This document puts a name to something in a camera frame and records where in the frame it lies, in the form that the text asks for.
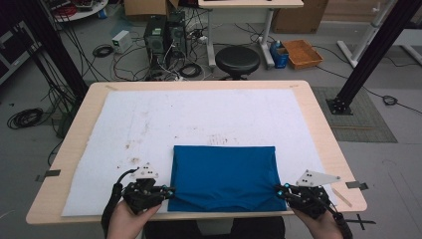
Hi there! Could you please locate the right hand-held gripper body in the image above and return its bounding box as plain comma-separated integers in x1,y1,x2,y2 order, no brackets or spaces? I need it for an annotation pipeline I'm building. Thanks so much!
286,168,342,221

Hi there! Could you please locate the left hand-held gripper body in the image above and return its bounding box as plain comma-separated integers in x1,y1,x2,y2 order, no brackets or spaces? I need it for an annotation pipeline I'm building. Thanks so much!
121,161,167,215

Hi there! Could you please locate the blue t-shirt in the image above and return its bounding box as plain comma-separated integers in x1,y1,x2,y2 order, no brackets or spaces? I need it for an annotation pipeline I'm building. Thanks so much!
166,144,289,214

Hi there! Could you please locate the person's left hand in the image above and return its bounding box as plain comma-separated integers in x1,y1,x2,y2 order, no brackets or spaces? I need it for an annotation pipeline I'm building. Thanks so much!
105,198,163,239

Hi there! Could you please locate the person's right hand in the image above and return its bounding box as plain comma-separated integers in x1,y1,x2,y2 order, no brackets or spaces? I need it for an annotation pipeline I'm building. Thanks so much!
291,206,344,239

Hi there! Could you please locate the thin wooden stick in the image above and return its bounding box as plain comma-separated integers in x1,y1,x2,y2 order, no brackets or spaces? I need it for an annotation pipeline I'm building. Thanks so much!
330,186,353,209

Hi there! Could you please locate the grey tape strip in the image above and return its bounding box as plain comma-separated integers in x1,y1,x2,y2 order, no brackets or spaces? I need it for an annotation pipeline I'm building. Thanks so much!
344,180,369,191
35,168,62,183

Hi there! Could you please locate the white felt mat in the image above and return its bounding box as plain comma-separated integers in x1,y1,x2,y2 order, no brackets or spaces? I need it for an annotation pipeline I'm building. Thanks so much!
61,88,339,218

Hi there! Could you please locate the light wooden table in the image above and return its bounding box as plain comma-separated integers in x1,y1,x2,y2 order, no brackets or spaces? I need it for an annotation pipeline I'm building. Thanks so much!
25,80,368,226

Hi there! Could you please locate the grey floor mat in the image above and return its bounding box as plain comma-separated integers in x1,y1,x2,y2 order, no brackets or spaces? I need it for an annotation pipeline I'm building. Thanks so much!
311,86,399,144

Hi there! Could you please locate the blue plastic container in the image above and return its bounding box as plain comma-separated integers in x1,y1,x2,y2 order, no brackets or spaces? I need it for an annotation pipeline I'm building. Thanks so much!
269,40,290,70

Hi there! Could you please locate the orange woven basket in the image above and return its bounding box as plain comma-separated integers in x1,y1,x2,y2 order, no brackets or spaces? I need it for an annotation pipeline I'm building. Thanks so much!
282,39,324,71

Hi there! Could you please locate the black round stool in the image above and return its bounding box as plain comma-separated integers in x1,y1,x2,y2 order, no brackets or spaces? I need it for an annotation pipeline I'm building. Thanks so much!
214,45,262,82

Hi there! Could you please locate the black computer tower green label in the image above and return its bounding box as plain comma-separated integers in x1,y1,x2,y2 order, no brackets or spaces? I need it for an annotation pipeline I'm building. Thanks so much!
142,15,168,74

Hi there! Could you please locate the small white power supply box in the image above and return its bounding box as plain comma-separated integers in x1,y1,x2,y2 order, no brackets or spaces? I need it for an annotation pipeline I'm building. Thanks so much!
110,29,133,55

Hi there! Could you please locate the white metal stand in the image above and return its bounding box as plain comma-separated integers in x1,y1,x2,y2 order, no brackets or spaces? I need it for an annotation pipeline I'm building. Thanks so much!
336,0,399,69

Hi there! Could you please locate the large closed cardboard box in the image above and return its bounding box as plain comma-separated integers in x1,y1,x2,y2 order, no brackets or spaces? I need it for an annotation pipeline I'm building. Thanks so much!
271,0,330,35

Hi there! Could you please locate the white desk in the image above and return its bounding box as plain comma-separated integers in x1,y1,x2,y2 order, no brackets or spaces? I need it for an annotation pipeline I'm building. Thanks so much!
197,0,305,70

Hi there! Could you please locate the grey metal rack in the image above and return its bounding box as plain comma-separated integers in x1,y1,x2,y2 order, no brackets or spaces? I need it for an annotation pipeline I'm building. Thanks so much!
0,19,44,86

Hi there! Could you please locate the round white table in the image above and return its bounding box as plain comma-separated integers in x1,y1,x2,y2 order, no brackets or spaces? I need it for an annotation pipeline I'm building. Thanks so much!
49,0,109,24

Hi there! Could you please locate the black sleeved left gripper cable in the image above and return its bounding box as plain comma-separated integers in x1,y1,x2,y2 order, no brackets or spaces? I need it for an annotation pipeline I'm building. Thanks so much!
101,167,139,239

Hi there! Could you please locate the black sleeved gripper cable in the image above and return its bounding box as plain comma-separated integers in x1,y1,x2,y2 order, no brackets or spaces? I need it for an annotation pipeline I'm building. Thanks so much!
321,193,354,239
101,167,139,239

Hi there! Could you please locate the black sleeved right gripper cable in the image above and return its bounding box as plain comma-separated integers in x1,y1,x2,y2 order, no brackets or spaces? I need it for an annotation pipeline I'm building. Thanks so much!
321,193,354,239

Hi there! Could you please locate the small black cable coil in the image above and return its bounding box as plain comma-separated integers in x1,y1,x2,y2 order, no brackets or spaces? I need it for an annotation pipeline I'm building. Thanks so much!
381,95,399,107

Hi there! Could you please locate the large black cable coil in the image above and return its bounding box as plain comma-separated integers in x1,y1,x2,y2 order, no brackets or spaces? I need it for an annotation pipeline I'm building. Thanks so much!
6,107,45,130

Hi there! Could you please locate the black metal frame post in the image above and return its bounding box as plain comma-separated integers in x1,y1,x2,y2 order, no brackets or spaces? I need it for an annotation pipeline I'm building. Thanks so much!
325,0,422,116
13,0,90,102

